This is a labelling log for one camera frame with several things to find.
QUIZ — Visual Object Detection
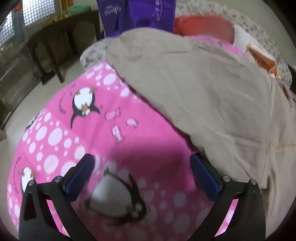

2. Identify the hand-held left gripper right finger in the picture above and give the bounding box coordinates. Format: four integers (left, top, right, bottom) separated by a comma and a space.
188, 153, 266, 241

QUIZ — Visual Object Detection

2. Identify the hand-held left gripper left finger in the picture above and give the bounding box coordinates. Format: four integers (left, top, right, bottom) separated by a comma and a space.
18, 153, 96, 241

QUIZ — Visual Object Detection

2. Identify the beige jacket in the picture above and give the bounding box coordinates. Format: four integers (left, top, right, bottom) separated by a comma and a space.
104, 27, 296, 241

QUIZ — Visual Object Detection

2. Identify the pink penguin print blanket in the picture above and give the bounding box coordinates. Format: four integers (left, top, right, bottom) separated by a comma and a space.
6, 37, 249, 241

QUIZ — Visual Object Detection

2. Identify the mesh front cabinet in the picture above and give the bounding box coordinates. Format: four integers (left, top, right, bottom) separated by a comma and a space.
0, 44, 42, 130

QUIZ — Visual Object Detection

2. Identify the orange fringed cloth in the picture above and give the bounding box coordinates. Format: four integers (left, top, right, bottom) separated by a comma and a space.
245, 43, 281, 79

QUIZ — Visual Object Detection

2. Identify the white pillow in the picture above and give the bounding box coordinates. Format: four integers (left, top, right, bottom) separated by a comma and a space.
232, 24, 264, 55

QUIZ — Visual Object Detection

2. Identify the red pillow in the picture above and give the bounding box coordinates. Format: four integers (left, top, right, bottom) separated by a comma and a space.
173, 16, 234, 43

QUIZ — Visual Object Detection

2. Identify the dark wooden table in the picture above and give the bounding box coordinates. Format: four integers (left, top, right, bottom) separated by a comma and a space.
26, 10, 102, 85

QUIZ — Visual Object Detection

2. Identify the floral quilted bedspread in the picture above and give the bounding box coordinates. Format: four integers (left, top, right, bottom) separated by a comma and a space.
80, 2, 294, 87

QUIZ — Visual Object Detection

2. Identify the green bundle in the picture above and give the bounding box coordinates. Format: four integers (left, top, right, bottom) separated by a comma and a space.
68, 6, 90, 16

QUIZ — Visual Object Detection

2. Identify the window with lattice grille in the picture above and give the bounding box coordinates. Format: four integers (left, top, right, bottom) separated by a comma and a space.
0, 0, 57, 47

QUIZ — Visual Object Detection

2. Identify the purple tote bag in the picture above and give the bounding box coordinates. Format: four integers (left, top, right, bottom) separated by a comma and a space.
96, 0, 177, 39

